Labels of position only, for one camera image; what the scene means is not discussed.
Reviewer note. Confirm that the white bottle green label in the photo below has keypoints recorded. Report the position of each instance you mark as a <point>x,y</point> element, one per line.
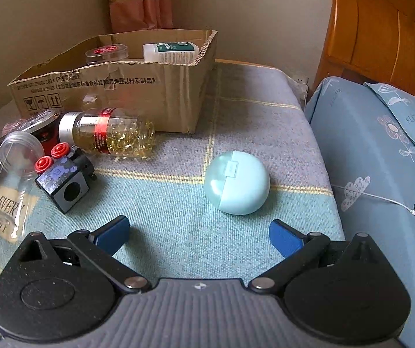
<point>171,52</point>

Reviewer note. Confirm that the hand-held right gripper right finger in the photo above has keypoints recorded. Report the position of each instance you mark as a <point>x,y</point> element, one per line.
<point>283,235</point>

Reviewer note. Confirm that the light blue round case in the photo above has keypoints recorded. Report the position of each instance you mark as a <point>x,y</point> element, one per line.
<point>236,185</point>

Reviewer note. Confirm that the clear plastic jar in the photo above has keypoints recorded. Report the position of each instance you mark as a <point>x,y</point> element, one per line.
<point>4,188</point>

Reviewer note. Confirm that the grey blue plaid blanket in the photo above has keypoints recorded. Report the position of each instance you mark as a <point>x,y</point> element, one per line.
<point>178,195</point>

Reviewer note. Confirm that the black toy cube red buttons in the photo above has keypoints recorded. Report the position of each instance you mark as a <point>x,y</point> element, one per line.
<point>62,185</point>

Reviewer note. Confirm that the blue floral pillow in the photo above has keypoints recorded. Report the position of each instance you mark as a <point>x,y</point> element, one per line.
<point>407,116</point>

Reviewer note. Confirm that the pink curtain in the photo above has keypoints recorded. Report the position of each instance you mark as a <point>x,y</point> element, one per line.
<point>138,0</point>

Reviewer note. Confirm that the wooden headboard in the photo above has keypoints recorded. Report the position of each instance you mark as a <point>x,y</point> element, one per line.
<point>381,25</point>

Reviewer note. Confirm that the clear round container red label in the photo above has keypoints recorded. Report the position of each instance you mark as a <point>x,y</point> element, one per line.
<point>106,53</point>

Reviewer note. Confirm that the white wall socket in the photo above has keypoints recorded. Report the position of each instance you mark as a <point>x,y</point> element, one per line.
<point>300,81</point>

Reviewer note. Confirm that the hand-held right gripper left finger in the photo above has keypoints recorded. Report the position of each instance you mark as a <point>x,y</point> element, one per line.
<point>111,234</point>

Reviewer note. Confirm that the brown cardboard box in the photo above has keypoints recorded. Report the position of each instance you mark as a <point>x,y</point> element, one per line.
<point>138,90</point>

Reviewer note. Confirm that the capsule bottle silver cap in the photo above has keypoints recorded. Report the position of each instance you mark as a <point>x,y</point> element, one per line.
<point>120,134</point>

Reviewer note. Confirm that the blue floral duvet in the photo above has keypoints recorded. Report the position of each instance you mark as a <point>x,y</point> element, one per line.
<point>367,159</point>

